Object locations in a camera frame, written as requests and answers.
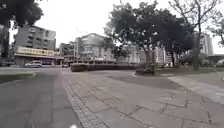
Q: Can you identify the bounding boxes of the pale multi-storey building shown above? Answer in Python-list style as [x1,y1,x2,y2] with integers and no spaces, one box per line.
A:
[59,32,116,65]

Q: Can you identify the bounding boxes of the bush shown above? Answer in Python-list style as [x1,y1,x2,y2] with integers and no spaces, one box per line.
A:
[134,62,158,77]

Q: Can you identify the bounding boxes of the grey stone paved path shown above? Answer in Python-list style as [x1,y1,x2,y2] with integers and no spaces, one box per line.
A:
[0,67,224,128]

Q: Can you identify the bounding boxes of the grass lawn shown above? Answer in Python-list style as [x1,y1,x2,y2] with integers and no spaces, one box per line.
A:
[105,67,224,90]

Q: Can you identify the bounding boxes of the large dark tree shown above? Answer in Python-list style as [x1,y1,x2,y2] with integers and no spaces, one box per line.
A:
[102,1,195,76]

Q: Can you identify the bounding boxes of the silver car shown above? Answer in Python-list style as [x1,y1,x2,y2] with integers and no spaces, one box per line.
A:
[23,59,44,69]

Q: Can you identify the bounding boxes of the grey building with signboard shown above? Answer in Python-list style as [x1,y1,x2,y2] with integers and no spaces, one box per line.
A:
[11,24,58,68]

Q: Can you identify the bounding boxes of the bare branched tree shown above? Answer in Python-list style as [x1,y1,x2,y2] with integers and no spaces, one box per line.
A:
[167,0,224,72]

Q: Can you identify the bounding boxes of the tall building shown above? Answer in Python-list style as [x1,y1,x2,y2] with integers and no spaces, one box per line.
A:
[199,33,215,57]

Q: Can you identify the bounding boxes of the grass strip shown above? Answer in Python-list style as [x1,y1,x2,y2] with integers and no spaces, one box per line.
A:
[0,72,37,85]

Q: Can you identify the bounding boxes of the dark leafy tree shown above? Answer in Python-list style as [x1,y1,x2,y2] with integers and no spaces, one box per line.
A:
[0,0,45,62]

